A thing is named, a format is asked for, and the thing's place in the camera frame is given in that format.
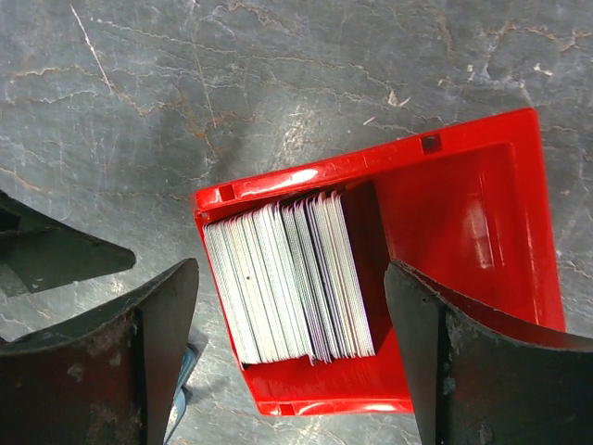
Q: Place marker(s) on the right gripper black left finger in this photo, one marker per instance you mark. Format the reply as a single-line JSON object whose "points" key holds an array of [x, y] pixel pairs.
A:
{"points": [[105, 376]]}

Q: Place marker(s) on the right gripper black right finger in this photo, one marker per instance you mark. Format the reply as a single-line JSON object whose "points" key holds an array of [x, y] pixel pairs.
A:
{"points": [[477, 375]]}

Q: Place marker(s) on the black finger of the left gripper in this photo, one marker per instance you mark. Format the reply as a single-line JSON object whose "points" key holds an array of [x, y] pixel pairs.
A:
{"points": [[40, 253]]}

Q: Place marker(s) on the blue leather card holder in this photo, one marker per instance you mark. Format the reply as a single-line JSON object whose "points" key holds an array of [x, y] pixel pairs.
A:
{"points": [[191, 355]]}

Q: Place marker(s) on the stack of white cards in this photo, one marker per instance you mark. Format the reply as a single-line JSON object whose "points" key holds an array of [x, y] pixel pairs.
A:
{"points": [[299, 277]]}

